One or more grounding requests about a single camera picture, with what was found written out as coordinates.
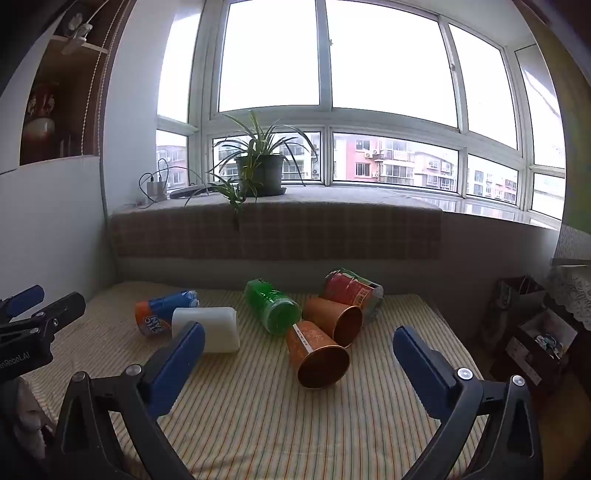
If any white plastic container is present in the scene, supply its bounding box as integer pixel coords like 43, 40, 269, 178
172, 306, 241, 354

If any dark plant saucer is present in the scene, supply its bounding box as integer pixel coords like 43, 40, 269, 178
233, 185, 288, 198

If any checked sill cloth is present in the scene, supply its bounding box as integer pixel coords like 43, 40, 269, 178
108, 187, 444, 273

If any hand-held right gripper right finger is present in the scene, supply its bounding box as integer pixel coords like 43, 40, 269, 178
392, 325, 541, 480

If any white charger with cables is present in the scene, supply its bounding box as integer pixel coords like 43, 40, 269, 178
139, 158, 208, 208

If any white window frame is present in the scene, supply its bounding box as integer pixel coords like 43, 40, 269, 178
156, 0, 567, 232

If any orange and blue soda can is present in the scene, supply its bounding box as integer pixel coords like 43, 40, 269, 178
135, 290, 200, 340

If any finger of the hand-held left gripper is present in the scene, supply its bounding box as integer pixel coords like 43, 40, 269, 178
0, 292, 86, 345
0, 285, 45, 324

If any brown paper bag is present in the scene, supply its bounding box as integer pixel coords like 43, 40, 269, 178
480, 276, 548, 356

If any red and white vase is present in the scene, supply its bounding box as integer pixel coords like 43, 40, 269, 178
23, 83, 58, 145

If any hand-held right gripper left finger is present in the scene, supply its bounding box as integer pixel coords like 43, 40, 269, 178
46, 322, 206, 480

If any white clip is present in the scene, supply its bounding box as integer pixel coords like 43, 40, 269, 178
60, 13, 94, 55

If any wooden shelf cabinet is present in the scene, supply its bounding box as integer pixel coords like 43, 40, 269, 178
18, 0, 136, 167

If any striped mat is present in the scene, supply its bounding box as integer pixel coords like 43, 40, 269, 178
21, 281, 485, 480

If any potted spider plant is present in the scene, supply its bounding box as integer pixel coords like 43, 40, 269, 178
185, 110, 319, 229

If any white beaded cord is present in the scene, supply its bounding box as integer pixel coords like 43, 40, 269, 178
76, 0, 117, 158

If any open cardboard box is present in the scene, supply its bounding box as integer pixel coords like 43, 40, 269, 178
490, 307, 583, 407

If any green soda can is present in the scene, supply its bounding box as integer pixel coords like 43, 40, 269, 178
244, 278, 303, 335

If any red drink can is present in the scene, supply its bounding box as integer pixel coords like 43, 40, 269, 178
318, 268, 385, 326

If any orange paper cup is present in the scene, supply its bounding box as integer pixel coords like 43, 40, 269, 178
302, 296, 364, 348
285, 320, 350, 389

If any white lace cloth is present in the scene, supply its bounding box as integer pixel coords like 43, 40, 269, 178
549, 265, 591, 330

